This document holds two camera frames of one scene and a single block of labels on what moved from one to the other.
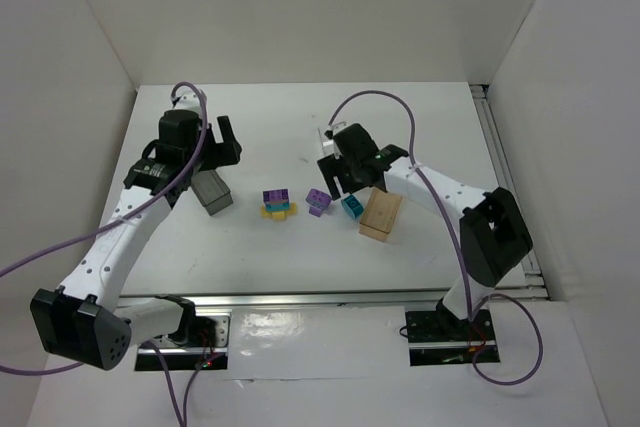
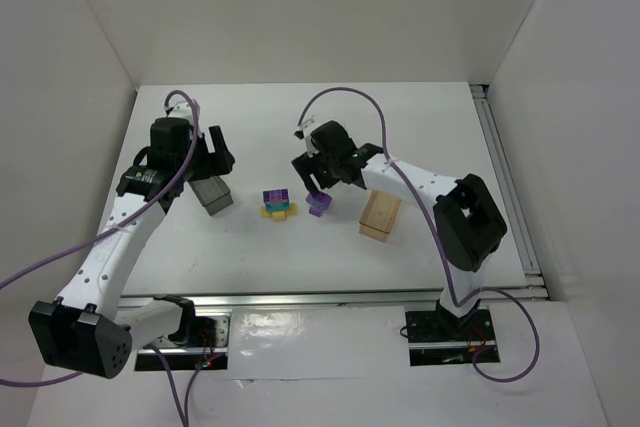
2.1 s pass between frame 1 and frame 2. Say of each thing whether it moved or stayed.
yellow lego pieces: stayed
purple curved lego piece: stayed
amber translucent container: stayed
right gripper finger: moved
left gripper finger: moved
